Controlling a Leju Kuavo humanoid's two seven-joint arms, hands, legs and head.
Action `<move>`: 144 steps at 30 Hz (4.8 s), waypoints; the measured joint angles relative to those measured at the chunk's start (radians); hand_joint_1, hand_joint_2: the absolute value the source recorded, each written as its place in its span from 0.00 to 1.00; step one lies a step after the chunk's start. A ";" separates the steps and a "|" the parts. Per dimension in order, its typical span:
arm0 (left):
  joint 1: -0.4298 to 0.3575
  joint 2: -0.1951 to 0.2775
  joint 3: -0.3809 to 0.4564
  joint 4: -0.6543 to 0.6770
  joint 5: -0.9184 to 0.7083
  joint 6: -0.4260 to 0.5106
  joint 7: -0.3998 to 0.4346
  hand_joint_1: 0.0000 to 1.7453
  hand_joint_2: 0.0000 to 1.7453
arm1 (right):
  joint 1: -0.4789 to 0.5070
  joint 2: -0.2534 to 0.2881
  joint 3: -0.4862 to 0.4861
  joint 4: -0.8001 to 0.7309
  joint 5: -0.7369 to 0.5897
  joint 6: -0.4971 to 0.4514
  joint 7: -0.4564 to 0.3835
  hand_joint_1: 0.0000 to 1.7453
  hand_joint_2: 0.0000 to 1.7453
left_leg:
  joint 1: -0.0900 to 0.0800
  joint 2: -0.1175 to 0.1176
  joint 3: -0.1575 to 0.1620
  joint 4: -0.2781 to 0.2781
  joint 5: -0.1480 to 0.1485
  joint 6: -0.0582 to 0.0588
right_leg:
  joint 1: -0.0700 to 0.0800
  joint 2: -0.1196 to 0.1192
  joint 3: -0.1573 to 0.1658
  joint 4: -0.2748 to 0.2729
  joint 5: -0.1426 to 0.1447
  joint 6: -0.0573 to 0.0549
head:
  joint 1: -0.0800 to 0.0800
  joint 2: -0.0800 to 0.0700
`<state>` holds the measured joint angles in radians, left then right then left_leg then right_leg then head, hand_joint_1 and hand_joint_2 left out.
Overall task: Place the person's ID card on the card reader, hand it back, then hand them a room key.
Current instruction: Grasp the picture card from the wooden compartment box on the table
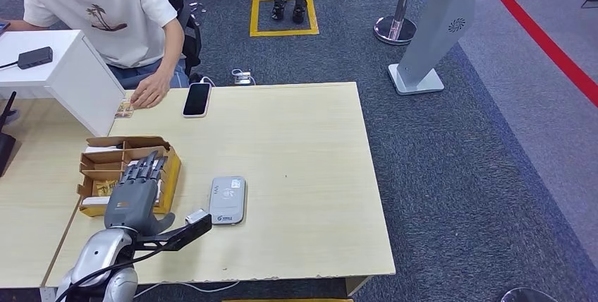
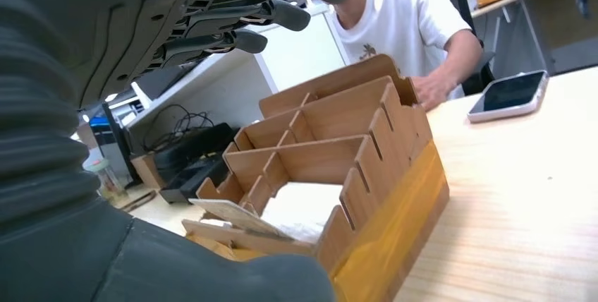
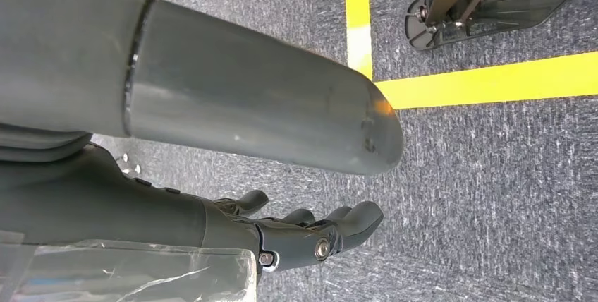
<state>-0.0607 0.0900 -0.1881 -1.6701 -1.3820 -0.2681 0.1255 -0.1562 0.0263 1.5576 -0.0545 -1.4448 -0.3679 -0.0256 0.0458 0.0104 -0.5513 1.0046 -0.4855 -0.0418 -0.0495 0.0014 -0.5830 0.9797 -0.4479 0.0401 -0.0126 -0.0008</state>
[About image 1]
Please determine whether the person's left hand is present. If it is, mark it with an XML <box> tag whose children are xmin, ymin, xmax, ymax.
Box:
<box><xmin>130</xmin><ymin>71</ymin><xmax>171</xmax><ymax>110</ymax></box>

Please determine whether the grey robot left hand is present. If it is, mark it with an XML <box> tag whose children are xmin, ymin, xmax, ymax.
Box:
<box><xmin>103</xmin><ymin>151</ymin><xmax>176</xmax><ymax>238</ymax></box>

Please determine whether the tan ID card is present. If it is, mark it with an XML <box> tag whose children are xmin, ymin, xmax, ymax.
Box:
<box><xmin>114</xmin><ymin>99</ymin><xmax>135</xmax><ymax>120</ymax></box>

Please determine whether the cardboard organizer box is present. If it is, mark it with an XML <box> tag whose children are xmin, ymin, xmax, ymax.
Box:
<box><xmin>77</xmin><ymin>135</ymin><xmax>183</xmax><ymax>218</ymax></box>

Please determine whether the yellow printed key card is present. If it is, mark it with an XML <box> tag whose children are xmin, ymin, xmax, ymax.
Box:
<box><xmin>95</xmin><ymin>180</ymin><xmax>118</xmax><ymax>197</ymax></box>

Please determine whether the person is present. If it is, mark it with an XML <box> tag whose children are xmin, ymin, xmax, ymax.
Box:
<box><xmin>0</xmin><ymin>0</ymin><xmax>186</xmax><ymax>110</ymax></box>

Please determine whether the grey card reader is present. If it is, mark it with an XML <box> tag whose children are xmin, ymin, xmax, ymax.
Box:
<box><xmin>208</xmin><ymin>176</ymin><xmax>247</xmax><ymax>226</ymax></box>

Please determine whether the black smartphone pink case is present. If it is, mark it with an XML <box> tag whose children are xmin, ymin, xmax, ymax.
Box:
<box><xmin>182</xmin><ymin>82</ymin><xmax>212</xmax><ymax>119</ymax></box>

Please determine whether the white desk shelf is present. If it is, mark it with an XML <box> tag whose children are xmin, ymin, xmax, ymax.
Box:
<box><xmin>0</xmin><ymin>30</ymin><xmax>126</xmax><ymax>138</ymax></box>

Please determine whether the white power strip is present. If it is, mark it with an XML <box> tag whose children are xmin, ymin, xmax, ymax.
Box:
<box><xmin>231</xmin><ymin>68</ymin><xmax>257</xmax><ymax>87</ymax></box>

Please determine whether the black power adapter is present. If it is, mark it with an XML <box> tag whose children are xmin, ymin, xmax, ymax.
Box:
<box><xmin>18</xmin><ymin>46</ymin><xmax>54</xmax><ymax>71</ymax></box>

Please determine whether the black router with antenna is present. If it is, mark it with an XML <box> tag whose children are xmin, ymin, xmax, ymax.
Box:
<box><xmin>0</xmin><ymin>92</ymin><xmax>18</xmax><ymax>179</ymax></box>

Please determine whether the wooden table leg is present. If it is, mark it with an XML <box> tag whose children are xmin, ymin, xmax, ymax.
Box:
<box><xmin>344</xmin><ymin>275</ymin><xmax>374</xmax><ymax>298</ymax></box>

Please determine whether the grey kiosk stand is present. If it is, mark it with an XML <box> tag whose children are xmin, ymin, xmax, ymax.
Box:
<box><xmin>387</xmin><ymin>0</ymin><xmax>480</xmax><ymax>97</ymax></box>

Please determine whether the chrome round base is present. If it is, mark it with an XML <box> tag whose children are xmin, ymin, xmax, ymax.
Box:
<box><xmin>499</xmin><ymin>286</ymin><xmax>559</xmax><ymax>302</ymax></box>

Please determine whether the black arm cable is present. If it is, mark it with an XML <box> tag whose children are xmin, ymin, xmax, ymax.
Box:
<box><xmin>55</xmin><ymin>246</ymin><xmax>164</xmax><ymax>302</ymax></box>

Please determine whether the white power cable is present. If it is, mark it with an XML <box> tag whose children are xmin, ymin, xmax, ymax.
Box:
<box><xmin>133</xmin><ymin>281</ymin><xmax>240</xmax><ymax>301</ymax></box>

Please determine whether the chrome stanchion post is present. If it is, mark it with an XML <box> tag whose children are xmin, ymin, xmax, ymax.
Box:
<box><xmin>373</xmin><ymin>0</ymin><xmax>420</xmax><ymax>47</ymax></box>

